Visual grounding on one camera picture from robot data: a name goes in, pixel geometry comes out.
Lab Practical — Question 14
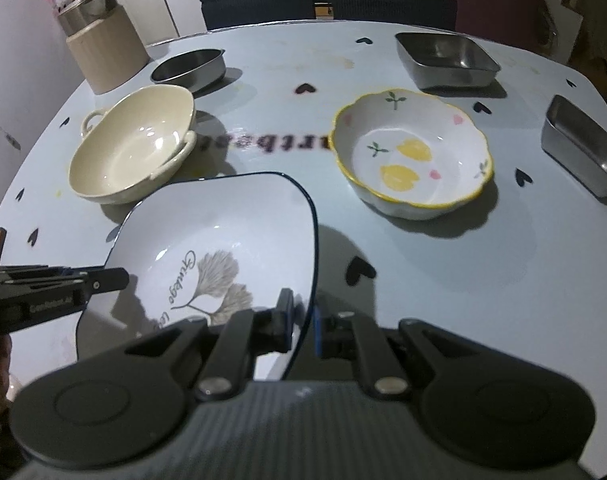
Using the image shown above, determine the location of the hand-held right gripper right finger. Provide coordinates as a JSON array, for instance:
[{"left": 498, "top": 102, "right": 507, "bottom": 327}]
[{"left": 313, "top": 305, "right": 484, "bottom": 401}]

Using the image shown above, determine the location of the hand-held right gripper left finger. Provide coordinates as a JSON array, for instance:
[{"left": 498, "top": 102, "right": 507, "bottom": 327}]
[{"left": 126, "top": 287, "right": 296, "bottom": 403}]

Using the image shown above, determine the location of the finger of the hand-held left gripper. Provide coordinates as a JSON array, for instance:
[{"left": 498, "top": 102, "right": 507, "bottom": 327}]
[{"left": 84, "top": 267, "right": 130, "bottom": 302}]

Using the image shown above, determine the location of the square white plate blue rim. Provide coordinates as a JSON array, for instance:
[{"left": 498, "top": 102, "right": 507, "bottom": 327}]
[{"left": 76, "top": 171, "right": 320, "bottom": 381}]

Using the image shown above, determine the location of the cream bowl with handles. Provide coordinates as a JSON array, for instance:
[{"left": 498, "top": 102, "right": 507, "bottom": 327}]
[{"left": 67, "top": 85, "right": 198, "bottom": 206}]

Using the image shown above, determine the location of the scalloped lemon print bowl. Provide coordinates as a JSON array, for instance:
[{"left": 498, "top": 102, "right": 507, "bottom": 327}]
[{"left": 331, "top": 89, "right": 495, "bottom": 221}]

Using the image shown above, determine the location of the round steel bowl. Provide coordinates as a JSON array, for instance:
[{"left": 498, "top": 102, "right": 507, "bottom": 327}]
[{"left": 150, "top": 48, "right": 227, "bottom": 93}]

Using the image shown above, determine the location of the square steel tray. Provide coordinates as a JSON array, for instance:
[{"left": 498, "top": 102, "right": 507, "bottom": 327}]
[{"left": 395, "top": 31, "right": 501, "bottom": 91}]

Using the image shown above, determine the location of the rectangular steel container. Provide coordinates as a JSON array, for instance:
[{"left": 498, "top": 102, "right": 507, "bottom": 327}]
[{"left": 541, "top": 94, "right": 607, "bottom": 198}]

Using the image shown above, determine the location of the beige ribbed trash bin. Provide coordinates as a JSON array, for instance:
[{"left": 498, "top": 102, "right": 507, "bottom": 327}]
[{"left": 57, "top": 0, "right": 150, "bottom": 95}]

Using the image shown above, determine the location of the white cabinet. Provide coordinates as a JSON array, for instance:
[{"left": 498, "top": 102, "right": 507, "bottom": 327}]
[{"left": 110, "top": 0, "right": 179, "bottom": 41}]

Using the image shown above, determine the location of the maroon chair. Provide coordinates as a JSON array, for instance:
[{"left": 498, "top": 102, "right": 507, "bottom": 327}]
[{"left": 453, "top": 0, "right": 549, "bottom": 51}]

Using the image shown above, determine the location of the white board panel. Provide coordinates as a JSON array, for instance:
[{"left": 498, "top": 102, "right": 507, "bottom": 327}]
[{"left": 546, "top": 0, "right": 584, "bottom": 68}]

